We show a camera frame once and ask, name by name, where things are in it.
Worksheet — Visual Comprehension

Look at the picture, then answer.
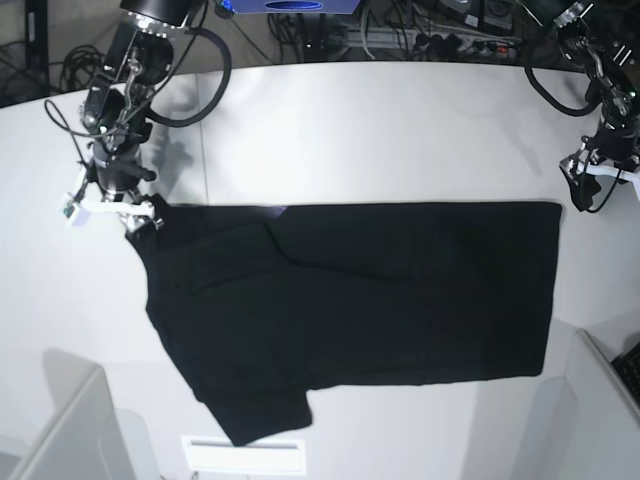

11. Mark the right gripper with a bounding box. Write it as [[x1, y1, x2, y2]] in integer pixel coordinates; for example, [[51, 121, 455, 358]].
[[91, 144, 168, 238]]

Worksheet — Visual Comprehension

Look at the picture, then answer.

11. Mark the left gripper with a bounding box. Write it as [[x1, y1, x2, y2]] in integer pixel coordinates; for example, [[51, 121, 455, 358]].
[[567, 120, 639, 213]]

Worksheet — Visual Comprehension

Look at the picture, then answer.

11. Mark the black T-shirt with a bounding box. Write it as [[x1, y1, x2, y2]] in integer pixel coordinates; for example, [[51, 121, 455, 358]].
[[129, 201, 563, 446]]

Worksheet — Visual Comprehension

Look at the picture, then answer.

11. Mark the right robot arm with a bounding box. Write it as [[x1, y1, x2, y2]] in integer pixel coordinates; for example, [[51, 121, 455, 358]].
[[45, 1, 232, 233]]

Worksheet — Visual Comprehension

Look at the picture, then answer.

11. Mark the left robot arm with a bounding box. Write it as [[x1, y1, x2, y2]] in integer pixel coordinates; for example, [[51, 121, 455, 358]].
[[521, 1, 639, 214]]

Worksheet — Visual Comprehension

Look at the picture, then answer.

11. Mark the black keyboard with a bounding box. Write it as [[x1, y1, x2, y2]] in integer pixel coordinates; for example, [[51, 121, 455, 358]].
[[612, 344, 640, 401]]

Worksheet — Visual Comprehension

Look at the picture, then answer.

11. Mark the blue box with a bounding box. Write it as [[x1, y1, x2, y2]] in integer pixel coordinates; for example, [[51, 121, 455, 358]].
[[229, 0, 360, 15]]

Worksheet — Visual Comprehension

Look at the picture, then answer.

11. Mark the white left partition panel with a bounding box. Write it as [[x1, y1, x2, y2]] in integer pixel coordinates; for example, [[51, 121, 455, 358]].
[[8, 349, 136, 479]]

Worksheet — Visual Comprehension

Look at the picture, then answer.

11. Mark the white partition panel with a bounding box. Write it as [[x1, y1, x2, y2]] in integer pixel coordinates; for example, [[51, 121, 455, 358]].
[[513, 330, 639, 479], [8, 349, 136, 479]]

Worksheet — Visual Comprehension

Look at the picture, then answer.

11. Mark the white right partition panel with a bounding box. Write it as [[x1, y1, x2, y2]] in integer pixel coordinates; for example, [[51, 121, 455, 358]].
[[513, 330, 639, 479]]

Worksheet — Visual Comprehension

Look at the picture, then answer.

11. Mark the white power strip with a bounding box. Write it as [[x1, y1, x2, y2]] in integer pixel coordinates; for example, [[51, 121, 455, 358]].
[[344, 27, 519, 55]]

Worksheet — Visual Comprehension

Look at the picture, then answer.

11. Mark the coiled black cable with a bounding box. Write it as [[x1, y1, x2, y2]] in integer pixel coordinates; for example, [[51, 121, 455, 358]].
[[58, 44, 121, 92]]

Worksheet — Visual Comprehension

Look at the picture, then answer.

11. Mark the white cable slot plate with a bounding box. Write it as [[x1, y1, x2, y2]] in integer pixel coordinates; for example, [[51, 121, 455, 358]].
[[181, 436, 307, 476]]

